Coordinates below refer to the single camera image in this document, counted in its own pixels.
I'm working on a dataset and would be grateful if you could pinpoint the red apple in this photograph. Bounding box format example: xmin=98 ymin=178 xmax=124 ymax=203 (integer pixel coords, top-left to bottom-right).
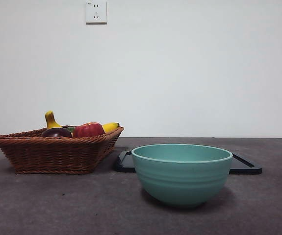
xmin=72 ymin=121 xmax=106 ymax=138

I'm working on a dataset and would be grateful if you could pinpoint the white wall socket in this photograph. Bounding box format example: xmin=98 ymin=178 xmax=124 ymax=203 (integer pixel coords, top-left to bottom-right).
xmin=85 ymin=0 xmax=108 ymax=24

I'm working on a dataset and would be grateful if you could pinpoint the brown wicker basket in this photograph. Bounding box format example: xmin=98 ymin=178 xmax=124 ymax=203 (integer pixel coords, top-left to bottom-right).
xmin=0 ymin=125 xmax=125 ymax=175

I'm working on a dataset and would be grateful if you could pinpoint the yellow banana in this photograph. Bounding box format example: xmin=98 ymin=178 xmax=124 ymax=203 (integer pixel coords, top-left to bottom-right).
xmin=45 ymin=110 xmax=121 ymax=134

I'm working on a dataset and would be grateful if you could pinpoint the teal ribbed bowl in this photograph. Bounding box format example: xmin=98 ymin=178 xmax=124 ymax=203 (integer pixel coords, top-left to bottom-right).
xmin=131 ymin=143 xmax=233 ymax=209

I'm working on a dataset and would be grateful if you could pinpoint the dark teal rectangular tray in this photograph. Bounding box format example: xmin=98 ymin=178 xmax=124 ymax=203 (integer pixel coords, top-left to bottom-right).
xmin=113 ymin=150 xmax=263 ymax=175

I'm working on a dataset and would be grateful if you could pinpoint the dark red plum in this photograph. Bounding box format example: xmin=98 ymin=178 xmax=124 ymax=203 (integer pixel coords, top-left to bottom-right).
xmin=41 ymin=127 xmax=73 ymax=138

